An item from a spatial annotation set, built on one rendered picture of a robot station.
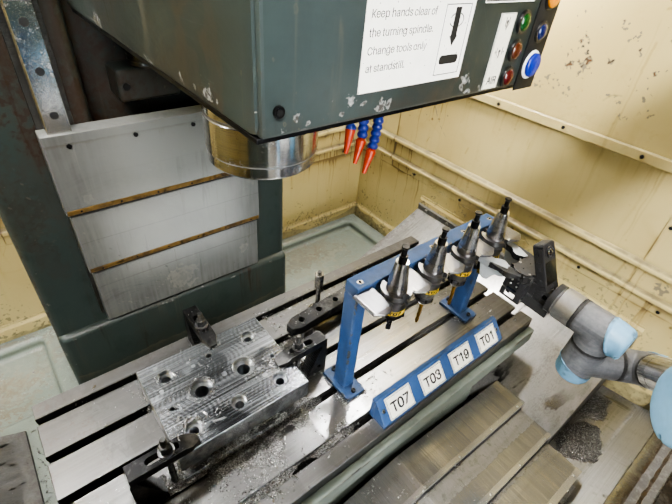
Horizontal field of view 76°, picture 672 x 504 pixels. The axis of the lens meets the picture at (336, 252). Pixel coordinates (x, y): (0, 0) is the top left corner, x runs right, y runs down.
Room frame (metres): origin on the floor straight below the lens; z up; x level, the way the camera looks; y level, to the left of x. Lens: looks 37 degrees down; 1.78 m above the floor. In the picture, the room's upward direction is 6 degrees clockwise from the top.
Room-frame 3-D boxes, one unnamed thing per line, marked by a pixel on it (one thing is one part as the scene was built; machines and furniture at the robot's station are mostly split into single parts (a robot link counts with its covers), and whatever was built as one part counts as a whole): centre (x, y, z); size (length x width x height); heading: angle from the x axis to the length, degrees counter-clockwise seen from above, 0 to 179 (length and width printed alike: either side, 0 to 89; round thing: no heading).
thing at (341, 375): (0.64, -0.05, 1.05); 0.10 x 0.05 x 0.30; 42
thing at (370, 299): (0.60, -0.08, 1.21); 0.07 x 0.05 x 0.01; 42
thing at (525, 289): (0.76, -0.46, 1.16); 0.12 x 0.08 x 0.09; 42
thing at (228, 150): (0.59, 0.12, 1.56); 0.16 x 0.16 x 0.12
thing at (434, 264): (0.71, -0.21, 1.26); 0.04 x 0.04 x 0.07
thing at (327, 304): (0.84, 0.01, 0.93); 0.26 x 0.05 x 0.06; 137
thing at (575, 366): (0.65, -0.58, 1.06); 0.11 x 0.08 x 0.11; 84
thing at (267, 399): (0.56, 0.22, 0.97); 0.29 x 0.23 x 0.05; 132
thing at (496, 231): (0.86, -0.37, 1.26); 0.04 x 0.04 x 0.07
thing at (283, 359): (0.65, 0.06, 0.97); 0.13 x 0.03 x 0.15; 132
